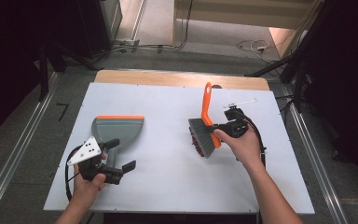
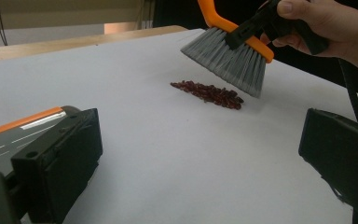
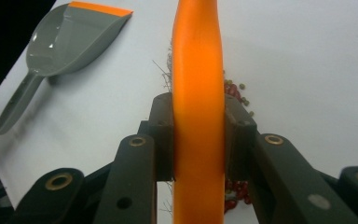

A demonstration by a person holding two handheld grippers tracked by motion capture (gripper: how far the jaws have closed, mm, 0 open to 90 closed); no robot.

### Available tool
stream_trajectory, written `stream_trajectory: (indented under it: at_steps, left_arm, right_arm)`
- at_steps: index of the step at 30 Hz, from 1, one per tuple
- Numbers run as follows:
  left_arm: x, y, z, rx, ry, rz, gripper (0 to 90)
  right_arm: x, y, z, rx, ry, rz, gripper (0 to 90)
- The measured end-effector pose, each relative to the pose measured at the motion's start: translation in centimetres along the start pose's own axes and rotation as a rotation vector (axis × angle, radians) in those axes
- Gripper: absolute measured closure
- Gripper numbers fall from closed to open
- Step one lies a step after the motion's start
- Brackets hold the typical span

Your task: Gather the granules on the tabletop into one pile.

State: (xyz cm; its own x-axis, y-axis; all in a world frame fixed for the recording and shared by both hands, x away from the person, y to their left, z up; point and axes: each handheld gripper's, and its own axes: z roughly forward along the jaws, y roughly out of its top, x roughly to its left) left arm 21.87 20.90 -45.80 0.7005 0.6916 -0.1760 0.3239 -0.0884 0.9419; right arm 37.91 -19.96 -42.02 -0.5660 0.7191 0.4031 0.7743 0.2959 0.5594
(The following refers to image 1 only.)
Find person's left hand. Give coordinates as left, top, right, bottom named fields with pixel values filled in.
left=70, top=153, right=107, bottom=209

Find black metal stand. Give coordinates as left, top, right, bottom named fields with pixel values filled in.
left=244, top=0, right=334, bottom=110
left=37, top=38, right=101, bottom=103

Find person's right hand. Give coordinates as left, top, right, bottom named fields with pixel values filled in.
left=213, top=126, right=263, bottom=172

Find white board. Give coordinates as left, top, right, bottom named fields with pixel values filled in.
left=42, top=81, right=316, bottom=216

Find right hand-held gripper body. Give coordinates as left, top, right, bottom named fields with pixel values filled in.
left=213, top=98, right=259, bottom=140

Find white floor cable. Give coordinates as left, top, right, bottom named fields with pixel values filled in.
left=236, top=38, right=272, bottom=57

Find grey floor cables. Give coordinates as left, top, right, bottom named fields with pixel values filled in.
left=110, top=18, right=191, bottom=54

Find wooden table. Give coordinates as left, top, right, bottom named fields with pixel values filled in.
left=93, top=69, right=271, bottom=92

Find dark cabinet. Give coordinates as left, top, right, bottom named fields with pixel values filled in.
left=76, top=0, right=124, bottom=60

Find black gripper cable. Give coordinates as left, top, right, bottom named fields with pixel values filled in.
left=234, top=110, right=269, bottom=171
left=63, top=145, right=85, bottom=203

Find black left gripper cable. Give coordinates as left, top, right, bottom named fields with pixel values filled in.
left=63, top=145, right=85, bottom=203

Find orange brush with grey bristles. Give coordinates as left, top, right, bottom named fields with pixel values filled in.
left=187, top=81, right=223, bottom=160

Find metal floor rail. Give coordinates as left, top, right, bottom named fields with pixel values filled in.
left=280, top=83, right=351, bottom=224
left=0, top=72, right=61, bottom=223

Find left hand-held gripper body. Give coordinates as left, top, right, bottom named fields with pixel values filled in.
left=66, top=135, right=125, bottom=186

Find light wooden furniture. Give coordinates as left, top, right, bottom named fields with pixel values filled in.
left=172, top=0, right=324, bottom=48

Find grey dustpan with orange edge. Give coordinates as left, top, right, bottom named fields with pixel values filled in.
left=90, top=115, right=145, bottom=169

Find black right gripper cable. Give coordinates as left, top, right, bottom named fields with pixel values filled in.
left=234, top=110, right=269, bottom=171

